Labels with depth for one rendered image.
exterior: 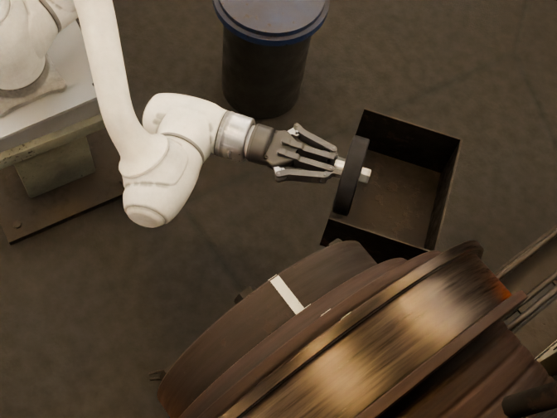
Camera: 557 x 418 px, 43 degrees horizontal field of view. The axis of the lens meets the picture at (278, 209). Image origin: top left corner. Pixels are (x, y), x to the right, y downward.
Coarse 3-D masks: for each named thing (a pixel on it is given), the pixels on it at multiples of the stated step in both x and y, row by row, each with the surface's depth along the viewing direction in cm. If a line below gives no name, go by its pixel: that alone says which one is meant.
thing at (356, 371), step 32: (448, 256) 63; (480, 256) 78; (416, 288) 60; (448, 288) 62; (480, 288) 65; (352, 320) 56; (384, 320) 58; (416, 320) 58; (448, 320) 59; (320, 352) 56; (352, 352) 56; (384, 352) 56; (416, 352) 57; (288, 384) 56; (320, 384) 55; (352, 384) 55; (384, 384) 55; (224, 416) 55; (256, 416) 56; (288, 416) 55; (320, 416) 55; (352, 416) 54
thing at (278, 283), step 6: (276, 282) 67; (282, 282) 67; (276, 288) 67; (282, 288) 67; (282, 294) 67; (288, 294) 67; (288, 300) 66; (294, 300) 67; (294, 306) 66; (300, 306) 66; (294, 312) 66
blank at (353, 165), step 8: (360, 136) 136; (352, 144) 132; (360, 144) 132; (368, 144) 133; (352, 152) 130; (360, 152) 131; (352, 160) 130; (360, 160) 130; (344, 168) 130; (352, 168) 129; (360, 168) 129; (344, 176) 130; (352, 176) 129; (344, 184) 130; (352, 184) 130; (344, 192) 130; (352, 192) 130; (336, 200) 132; (344, 200) 131; (352, 200) 131; (336, 208) 134; (344, 208) 133
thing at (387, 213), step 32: (384, 128) 146; (416, 128) 142; (384, 160) 153; (416, 160) 152; (448, 160) 148; (384, 192) 149; (416, 192) 150; (448, 192) 136; (352, 224) 144; (384, 224) 145; (416, 224) 146; (384, 256) 137
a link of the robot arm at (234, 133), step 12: (228, 120) 135; (240, 120) 135; (252, 120) 136; (228, 132) 134; (240, 132) 134; (216, 144) 135; (228, 144) 134; (240, 144) 134; (228, 156) 136; (240, 156) 135
